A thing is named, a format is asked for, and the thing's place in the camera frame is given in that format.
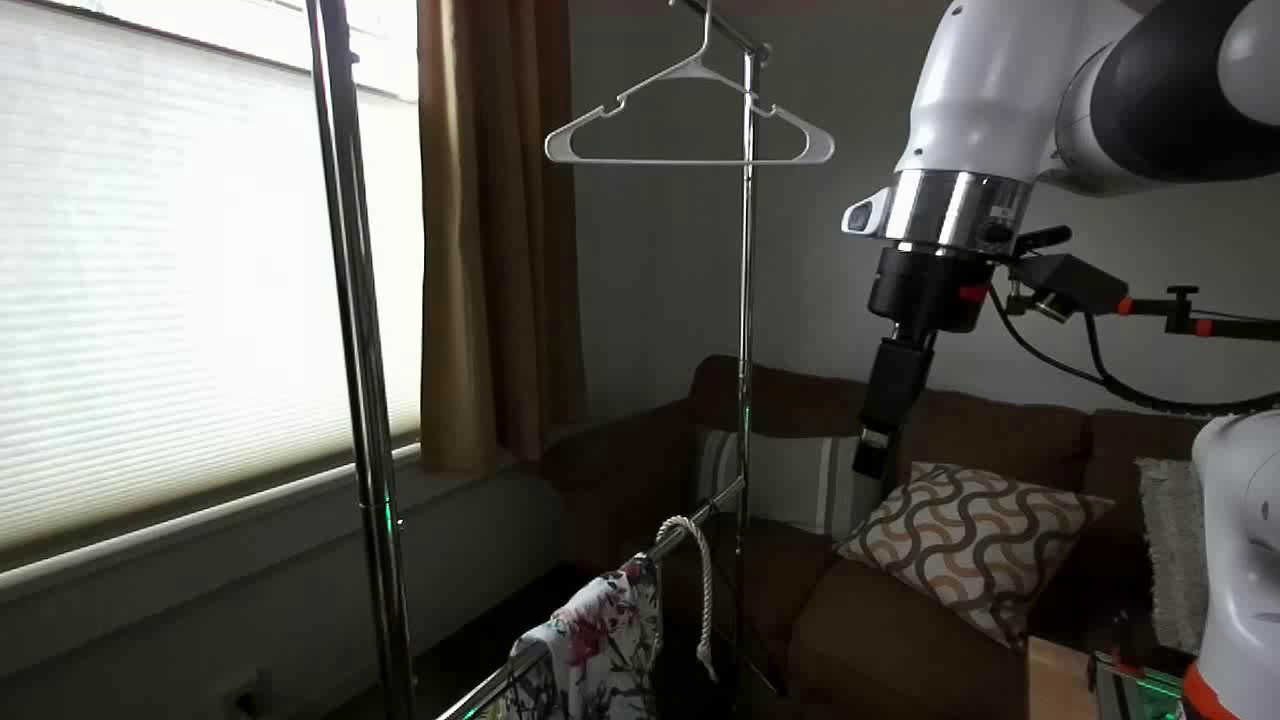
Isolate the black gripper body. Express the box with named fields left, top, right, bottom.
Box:
left=868, top=246, right=991, bottom=333

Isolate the floral white clothing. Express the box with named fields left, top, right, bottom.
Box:
left=518, top=554, right=663, bottom=720

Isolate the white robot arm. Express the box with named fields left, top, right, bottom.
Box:
left=842, top=0, right=1280, bottom=720

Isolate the white plastic hanger top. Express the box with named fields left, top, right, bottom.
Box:
left=546, top=0, right=837, bottom=168

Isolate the chrome clothing rack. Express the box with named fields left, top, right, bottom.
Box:
left=302, top=0, right=780, bottom=720

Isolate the striped grey cushion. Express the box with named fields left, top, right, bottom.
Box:
left=691, top=426, right=875, bottom=538

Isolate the patterned beige cushion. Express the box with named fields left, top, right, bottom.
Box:
left=842, top=458, right=1114, bottom=649

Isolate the brown sofa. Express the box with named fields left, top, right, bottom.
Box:
left=540, top=355, right=1195, bottom=720

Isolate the fuzzy white cushion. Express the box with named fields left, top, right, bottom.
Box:
left=1135, top=457, right=1210, bottom=657

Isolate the brown curtain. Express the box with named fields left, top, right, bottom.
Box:
left=417, top=0, right=585, bottom=476

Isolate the white window blind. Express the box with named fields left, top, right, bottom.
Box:
left=0, top=0, right=428, bottom=551

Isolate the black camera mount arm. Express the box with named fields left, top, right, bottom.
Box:
left=1004, top=224, right=1280, bottom=340

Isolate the white hanger on lower rail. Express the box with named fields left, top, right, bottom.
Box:
left=650, top=515, right=720, bottom=683

